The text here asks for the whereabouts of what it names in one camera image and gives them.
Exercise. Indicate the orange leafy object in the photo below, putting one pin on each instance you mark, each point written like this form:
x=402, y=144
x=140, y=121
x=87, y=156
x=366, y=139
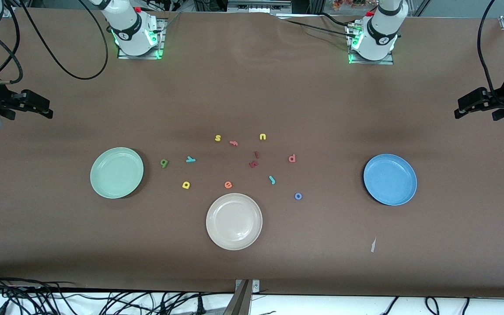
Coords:
x=348, y=3

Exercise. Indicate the silver table edge bracket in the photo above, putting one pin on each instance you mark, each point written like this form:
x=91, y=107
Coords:
x=255, y=286

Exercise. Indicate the teal letter y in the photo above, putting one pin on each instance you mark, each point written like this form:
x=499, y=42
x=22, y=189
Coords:
x=190, y=159

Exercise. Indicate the teal letter j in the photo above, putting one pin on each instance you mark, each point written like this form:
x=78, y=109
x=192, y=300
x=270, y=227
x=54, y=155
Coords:
x=272, y=180

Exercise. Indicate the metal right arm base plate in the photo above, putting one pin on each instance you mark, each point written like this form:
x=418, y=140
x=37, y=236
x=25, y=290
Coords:
x=160, y=43

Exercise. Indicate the blue plate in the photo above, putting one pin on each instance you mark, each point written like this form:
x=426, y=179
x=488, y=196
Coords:
x=390, y=179

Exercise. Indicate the beige plate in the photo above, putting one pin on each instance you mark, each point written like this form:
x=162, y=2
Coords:
x=234, y=221

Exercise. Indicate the green plate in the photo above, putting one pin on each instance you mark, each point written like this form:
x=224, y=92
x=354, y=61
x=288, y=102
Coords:
x=116, y=173

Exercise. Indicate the small grey paper scrap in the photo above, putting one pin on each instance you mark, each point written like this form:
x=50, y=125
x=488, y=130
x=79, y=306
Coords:
x=373, y=246

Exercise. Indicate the brown table cover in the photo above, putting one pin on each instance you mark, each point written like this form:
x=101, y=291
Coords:
x=252, y=87

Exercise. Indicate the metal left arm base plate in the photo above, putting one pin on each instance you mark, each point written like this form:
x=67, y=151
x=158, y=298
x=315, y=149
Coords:
x=390, y=61

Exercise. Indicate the grey metal strut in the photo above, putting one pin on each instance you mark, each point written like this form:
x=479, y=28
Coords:
x=239, y=302

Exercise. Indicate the silver metal box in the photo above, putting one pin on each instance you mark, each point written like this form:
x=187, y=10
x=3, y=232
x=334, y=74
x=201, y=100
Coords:
x=258, y=5

